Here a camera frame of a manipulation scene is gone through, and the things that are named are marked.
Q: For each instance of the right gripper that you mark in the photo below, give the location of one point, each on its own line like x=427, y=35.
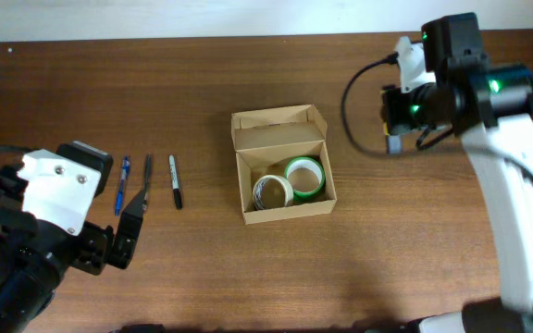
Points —
x=392, y=109

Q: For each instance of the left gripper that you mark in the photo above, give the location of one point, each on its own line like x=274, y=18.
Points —
x=102, y=250

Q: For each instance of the blue ballpoint pen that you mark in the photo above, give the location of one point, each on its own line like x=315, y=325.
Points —
x=123, y=178

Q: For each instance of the dark grey pen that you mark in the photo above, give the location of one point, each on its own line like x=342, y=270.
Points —
x=146, y=181

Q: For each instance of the white tape roll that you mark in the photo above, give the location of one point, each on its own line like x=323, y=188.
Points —
x=271, y=192

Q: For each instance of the yellow highlighter marker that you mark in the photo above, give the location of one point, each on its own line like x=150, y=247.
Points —
x=393, y=142

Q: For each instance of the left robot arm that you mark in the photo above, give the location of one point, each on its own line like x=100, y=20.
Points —
x=27, y=283

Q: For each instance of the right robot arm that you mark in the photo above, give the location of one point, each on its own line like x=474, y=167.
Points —
x=448, y=86

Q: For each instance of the black permanent marker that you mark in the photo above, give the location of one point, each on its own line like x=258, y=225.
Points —
x=175, y=182

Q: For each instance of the open cardboard box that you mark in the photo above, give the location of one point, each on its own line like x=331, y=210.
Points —
x=283, y=166

